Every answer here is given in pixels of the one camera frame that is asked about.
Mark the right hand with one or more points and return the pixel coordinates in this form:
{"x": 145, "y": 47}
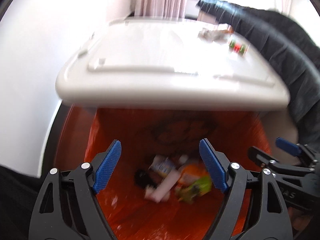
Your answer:
{"x": 299, "y": 219}

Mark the white foam block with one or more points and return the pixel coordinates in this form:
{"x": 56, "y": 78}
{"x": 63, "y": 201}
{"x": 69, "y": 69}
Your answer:
{"x": 162, "y": 191}

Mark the orange white snack package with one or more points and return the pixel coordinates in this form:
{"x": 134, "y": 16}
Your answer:
{"x": 191, "y": 172}

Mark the white bed frame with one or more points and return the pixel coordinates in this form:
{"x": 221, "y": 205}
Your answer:
{"x": 206, "y": 16}

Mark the dark velvet bed cover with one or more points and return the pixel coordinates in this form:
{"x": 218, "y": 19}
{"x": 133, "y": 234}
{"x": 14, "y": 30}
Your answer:
{"x": 288, "y": 49}

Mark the green snack bag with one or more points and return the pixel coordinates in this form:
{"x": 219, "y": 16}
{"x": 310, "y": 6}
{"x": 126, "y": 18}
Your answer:
{"x": 199, "y": 188}

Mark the black sock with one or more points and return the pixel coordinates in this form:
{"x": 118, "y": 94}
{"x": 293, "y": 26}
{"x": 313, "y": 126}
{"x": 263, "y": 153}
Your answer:
{"x": 143, "y": 180}

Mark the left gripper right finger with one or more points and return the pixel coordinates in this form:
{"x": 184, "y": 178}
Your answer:
{"x": 253, "y": 206}

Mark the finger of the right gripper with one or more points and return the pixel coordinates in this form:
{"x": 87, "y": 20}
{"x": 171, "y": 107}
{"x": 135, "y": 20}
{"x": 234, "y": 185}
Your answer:
{"x": 262, "y": 159}
{"x": 296, "y": 150}

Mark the white plastic storage box lid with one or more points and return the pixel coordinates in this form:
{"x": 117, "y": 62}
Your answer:
{"x": 162, "y": 64}

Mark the blue white milk carton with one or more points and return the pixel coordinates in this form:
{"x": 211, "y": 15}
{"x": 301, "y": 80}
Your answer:
{"x": 162, "y": 165}

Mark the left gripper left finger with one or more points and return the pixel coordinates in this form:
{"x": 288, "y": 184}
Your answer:
{"x": 67, "y": 207}

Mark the orange trash bag bin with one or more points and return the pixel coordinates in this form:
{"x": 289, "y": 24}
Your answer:
{"x": 143, "y": 135}

